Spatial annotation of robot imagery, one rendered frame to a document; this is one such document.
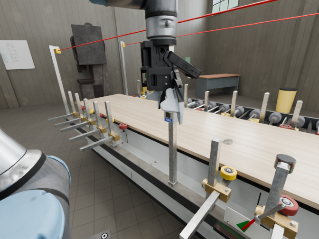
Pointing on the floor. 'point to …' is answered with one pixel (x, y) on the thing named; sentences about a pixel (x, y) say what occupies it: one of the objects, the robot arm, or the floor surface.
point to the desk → (216, 83)
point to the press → (90, 60)
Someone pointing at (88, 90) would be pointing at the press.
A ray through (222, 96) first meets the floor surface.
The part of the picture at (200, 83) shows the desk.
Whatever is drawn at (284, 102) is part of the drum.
